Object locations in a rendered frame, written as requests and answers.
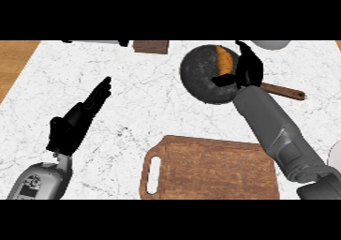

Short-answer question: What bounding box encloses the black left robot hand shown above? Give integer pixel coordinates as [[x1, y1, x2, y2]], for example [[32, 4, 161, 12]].
[[45, 76, 114, 157]]

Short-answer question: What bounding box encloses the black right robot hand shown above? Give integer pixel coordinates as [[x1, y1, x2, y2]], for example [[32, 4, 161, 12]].
[[211, 40, 264, 90]]

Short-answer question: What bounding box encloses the orange croissant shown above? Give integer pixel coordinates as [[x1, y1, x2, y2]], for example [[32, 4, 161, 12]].
[[214, 45, 236, 77]]

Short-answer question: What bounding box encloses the dark grey pan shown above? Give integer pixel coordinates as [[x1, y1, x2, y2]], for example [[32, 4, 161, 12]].
[[179, 44, 309, 105]]

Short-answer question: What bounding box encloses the brown wooden cutting board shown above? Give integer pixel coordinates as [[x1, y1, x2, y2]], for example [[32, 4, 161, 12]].
[[139, 134, 282, 201]]

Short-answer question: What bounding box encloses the pale grey round bowl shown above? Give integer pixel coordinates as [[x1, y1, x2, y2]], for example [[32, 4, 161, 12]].
[[250, 40, 292, 52]]

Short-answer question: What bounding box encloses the dark brown wooden block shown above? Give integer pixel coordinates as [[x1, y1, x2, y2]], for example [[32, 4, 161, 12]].
[[132, 40, 172, 55]]

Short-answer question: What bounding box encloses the pale grey appliance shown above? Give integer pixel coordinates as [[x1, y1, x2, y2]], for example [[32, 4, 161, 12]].
[[61, 40, 130, 48]]

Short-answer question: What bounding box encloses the white round object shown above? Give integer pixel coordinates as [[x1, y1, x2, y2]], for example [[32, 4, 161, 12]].
[[326, 138, 341, 174]]

